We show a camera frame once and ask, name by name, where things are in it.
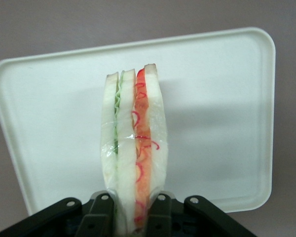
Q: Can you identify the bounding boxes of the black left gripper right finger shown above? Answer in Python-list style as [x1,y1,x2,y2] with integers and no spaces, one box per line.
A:
[146,191,176,237]

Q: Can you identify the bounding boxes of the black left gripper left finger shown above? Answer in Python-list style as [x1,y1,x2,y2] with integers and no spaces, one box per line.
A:
[75,191,116,237]

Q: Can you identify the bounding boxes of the triangle sandwich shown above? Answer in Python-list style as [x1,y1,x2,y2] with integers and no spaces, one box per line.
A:
[98,62,170,236]

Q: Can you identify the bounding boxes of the cream plastic tray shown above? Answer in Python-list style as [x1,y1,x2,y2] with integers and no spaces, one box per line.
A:
[0,26,277,216]

